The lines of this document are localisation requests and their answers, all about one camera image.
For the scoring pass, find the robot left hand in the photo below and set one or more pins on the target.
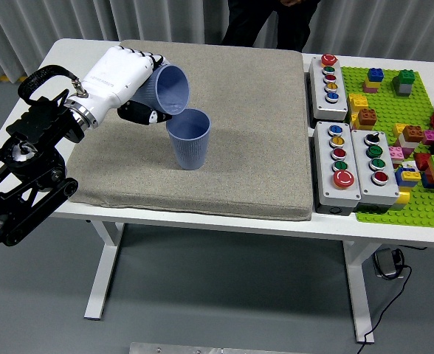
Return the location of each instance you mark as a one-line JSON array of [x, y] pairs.
[[117, 77]]

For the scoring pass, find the person's left hand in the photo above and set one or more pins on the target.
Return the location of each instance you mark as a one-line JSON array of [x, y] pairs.
[[291, 2]]

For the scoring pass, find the blue ribbed plastic cup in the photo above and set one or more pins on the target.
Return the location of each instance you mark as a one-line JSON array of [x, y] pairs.
[[172, 88], [189, 147]]

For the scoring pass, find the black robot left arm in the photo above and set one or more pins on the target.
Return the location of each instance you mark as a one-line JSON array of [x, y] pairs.
[[36, 121]]

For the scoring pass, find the person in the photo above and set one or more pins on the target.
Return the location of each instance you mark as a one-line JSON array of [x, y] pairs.
[[257, 22]]

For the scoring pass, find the grey pleated curtain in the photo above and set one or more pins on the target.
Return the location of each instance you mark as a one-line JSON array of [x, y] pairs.
[[54, 18]]

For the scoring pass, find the grey five-button control box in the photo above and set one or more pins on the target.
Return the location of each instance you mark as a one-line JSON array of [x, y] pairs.
[[318, 92], [324, 177]]

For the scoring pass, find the blue toy brick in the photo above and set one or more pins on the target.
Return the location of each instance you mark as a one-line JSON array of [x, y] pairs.
[[403, 182], [375, 73]]

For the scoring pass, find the small yellow toy brick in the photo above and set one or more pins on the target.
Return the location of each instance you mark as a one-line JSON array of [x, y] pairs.
[[398, 130], [372, 84], [354, 118]]

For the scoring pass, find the pink toy brick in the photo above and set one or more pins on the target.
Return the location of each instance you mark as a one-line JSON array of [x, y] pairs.
[[368, 89], [396, 152]]

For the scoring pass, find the large yellow toy brick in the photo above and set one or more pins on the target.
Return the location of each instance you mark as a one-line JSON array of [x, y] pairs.
[[358, 101]]

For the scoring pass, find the grey-brown cushion mat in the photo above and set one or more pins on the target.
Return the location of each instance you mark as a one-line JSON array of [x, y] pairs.
[[239, 110]]

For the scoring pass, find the orange toy brick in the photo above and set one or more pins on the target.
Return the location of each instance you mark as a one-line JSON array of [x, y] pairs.
[[412, 133], [366, 118]]

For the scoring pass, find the green studded baseplate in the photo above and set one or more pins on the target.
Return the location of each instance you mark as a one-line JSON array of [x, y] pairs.
[[386, 107]]

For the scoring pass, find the grey toy brick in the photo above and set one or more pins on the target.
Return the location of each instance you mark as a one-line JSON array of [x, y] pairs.
[[405, 89]]

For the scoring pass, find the white toy brick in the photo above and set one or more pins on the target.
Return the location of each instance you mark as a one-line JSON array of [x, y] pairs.
[[405, 143]]

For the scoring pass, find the grey four-button control box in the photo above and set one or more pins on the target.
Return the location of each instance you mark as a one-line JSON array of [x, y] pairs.
[[361, 169]]

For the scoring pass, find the magenta toy brick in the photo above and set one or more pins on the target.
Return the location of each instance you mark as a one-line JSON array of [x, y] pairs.
[[430, 137]]

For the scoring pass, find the white table leg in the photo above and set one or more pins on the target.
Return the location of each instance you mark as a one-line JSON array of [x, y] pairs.
[[104, 276], [361, 295]]

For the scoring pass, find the white printed toy tile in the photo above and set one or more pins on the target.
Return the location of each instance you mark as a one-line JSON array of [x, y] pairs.
[[409, 164]]

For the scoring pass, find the red sloped toy brick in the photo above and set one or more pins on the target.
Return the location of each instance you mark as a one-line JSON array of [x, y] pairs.
[[421, 161]]

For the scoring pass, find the flat yellow toy brick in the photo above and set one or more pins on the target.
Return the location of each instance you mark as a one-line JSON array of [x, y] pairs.
[[412, 175]]

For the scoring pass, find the yellow round toy brick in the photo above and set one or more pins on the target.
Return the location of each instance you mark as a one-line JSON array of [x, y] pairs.
[[399, 200]]

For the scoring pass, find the grey power adapter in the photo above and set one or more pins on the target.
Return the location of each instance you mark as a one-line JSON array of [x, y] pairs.
[[386, 263]]

